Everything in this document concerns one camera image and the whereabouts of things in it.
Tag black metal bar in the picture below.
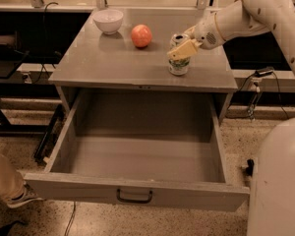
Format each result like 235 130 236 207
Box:
246 159 255 176

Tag black power plug cable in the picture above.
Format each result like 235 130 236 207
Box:
226 66 290 120

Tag open grey drawer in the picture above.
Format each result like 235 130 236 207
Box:
26 89 249 211

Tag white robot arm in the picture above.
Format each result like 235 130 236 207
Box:
168 0 295 236

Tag red apple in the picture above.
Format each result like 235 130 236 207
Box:
131 25 152 48

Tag black floor cable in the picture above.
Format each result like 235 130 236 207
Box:
63 201 77 236

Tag person leg beige trousers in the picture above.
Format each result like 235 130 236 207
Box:
0 153 25 201

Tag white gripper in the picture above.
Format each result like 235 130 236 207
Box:
167 13 225 61

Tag grey sneaker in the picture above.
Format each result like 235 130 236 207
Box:
6 184 42 208

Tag grey cabinet counter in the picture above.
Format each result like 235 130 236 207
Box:
49 7 237 98

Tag black leaning bar left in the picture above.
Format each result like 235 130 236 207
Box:
33 104 64 163

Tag black drawer handle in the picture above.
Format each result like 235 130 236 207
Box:
116 189 153 205

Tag white green 7up can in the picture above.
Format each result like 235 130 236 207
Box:
169 33 190 76

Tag white ceramic bowl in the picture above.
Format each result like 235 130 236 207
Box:
92 9 124 34

